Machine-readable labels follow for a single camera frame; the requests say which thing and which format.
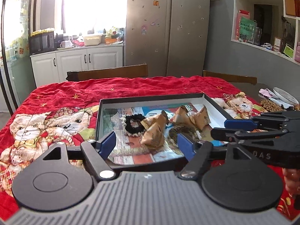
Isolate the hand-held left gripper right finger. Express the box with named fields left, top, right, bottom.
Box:
left=177, top=133, right=253, bottom=181

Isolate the white kitchen cabinet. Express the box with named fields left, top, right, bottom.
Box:
left=30, top=45, right=124, bottom=87

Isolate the light wooden chair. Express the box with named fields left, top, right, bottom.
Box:
left=202, top=70, right=258, bottom=86

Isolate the brown box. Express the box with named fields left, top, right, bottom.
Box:
left=284, top=0, right=300, bottom=17

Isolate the red printed blanket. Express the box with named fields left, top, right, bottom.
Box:
left=0, top=75, right=300, bottom=216

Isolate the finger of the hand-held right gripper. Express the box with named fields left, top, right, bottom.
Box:
left=224, top=116, right=266, bottom=131
left=210, top=127, right=256, bottom=145

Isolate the white wall shelf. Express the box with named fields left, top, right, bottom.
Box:
left=231, top=0, right=300, bottom=65

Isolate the white plastic tub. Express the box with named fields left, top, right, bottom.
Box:
left=83, top=35, right=103, bottom=46

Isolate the black white scrunchie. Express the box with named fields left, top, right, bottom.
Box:
left=121, top=113, right=147, bottom=137

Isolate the black shallow box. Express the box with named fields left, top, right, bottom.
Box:
left=95, top=93, right=238, bottom=170

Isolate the clear drinking glasses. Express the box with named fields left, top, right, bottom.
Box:
left=247, top=24, right=263, bottom=45

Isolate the dark wooden chair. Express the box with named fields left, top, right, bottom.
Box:
left=66, top=63, right=149, bottom=82

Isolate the black microwave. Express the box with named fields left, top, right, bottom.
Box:
left=29, top=31, right=56, bottom=56

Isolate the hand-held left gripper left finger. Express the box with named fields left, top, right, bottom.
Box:
left=42, top=131, right=117, bottom=181

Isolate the small framed card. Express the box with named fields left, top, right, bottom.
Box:
left=273, top=37, right=282, bottom=52

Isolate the black sliding door frame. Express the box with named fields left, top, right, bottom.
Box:
left=0, top=0, right=24, bottom=113

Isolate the printed picture sheet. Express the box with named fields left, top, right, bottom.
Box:
left=103, top=103, right=226, bottom=163

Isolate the orange box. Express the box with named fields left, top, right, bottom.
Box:
left=104, top=36, right=122, bottom=45

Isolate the yellow green card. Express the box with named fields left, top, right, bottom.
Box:
left=283, top=45, right=295, bottom=58

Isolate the brown pyramid paper packet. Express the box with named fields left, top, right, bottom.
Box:
left=140, top=110, right=169, bottom=149
left=193, top=105, right=211, bottom=131
left=172, top=105, right=196, bottom=127

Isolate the red envelope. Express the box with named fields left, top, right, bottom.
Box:
left=235, top=9, right=251, bottom=40

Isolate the green white plush toy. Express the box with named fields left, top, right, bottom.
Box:
left=105, top=27, right=122, bottom=38

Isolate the green sign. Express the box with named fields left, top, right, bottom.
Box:
left=239, top=16, right=256, bottom=42

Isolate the olive brown scrunchie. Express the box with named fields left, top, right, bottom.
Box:
left=167, top=125, right=200, bottom=146

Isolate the white plate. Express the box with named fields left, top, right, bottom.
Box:
left=273, top=87, right=300, bottom=105

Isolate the silver refrigerator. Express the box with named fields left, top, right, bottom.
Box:
left=123, top=0, right=211, bottom=77

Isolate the person's right hand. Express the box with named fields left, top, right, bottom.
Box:
left=282, top=168, right=300, bottom=193

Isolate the yellow microwave cover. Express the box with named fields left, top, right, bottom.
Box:
left=30, top=27, right=55, bottom=36

